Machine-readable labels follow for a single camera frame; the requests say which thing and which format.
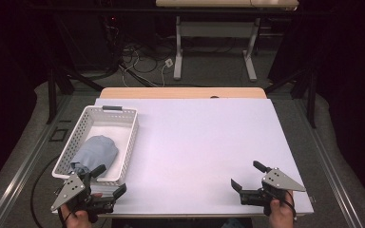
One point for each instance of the person's left hand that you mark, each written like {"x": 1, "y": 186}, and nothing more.
{"x": 77, "y": 218}

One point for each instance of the white perforated plastic basket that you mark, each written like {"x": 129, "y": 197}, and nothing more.
{"x": 76, "y": 136}

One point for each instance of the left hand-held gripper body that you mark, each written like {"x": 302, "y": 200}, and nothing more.
{"x": 71, "y": 190}

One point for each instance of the wooden table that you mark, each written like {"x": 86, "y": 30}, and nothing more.
{"x": 177, "y": 93}

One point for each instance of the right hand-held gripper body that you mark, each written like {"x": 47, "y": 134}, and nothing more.
{"x": 280, "y": 183}

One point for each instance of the white desk with metal legs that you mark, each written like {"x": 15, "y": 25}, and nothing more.
{"x": 215, "y": 30}

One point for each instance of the white board table cover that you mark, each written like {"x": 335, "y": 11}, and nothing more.
{"x": 202, "y": 142}

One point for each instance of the grey-blue cloth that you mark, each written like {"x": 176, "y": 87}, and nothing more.
{"x": 96, "y": 152}

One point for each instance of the white power plug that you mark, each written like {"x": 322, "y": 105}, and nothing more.
{"x": 169, "y": 62}

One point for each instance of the black metal stand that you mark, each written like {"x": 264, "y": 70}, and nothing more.
{"x": 52, "y": 95}
{"x": 312, "y": 98}

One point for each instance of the aluminium floor rail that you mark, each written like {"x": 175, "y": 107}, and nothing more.
{"x": 22, "y": 171}
{"x": 332, "y": 167}

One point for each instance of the person's right hand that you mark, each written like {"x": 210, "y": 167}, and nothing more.
{"x": 280, "y": 217}

